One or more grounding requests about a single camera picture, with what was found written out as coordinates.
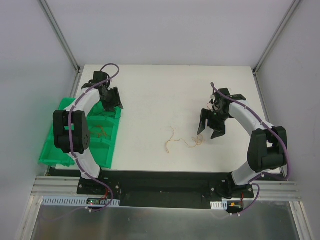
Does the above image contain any white slotted cable duct left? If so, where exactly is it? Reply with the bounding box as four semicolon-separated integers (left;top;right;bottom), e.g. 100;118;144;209
42;196;120;208

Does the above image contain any aluminium frame post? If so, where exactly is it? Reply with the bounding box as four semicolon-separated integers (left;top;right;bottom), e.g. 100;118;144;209
37;0;81;73
252;0;303;76

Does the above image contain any orange thin wire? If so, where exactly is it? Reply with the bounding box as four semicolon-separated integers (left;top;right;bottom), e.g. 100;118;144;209
88;124;111;139

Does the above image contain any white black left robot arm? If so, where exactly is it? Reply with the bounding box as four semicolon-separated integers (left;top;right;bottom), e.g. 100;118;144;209
53;71;124;195

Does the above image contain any white slotted cable duct right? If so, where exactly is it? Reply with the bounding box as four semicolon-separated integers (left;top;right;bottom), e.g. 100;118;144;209
210;201;228;211

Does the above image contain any white slotted cable duct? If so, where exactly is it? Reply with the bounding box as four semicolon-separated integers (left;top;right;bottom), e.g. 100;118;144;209
210;201;228;211
42;196;120;208

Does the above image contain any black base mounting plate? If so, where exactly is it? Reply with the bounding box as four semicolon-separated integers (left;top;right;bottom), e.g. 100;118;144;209
77;170;254;209

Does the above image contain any aluminium frame post right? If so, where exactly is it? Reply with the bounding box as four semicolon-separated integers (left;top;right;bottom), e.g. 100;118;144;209
252;0;303;76

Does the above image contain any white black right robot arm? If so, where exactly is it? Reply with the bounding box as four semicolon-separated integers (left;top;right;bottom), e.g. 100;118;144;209
197;88;289;198

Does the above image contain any aluminium frame post left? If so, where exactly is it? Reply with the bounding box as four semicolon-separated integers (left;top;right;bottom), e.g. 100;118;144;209
37;0;81;73

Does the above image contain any aluminium extrusion rail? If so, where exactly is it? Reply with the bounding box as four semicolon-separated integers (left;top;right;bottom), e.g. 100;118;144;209
31;176;302;202

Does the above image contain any black thin wire in tray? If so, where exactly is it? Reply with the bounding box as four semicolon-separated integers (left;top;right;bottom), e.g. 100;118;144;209
94;107;121;120

